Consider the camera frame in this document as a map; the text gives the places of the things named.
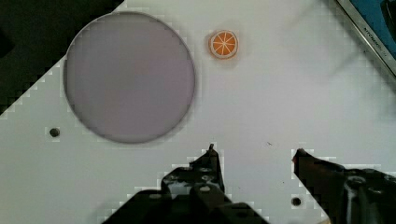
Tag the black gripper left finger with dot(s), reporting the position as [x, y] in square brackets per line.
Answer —
[188, 195]

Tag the felt orange slice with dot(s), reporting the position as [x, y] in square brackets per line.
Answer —
[223, 44]

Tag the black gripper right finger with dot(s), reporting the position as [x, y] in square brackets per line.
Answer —
[347, 196]

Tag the grey round plate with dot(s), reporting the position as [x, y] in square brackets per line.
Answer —
[129, 77]

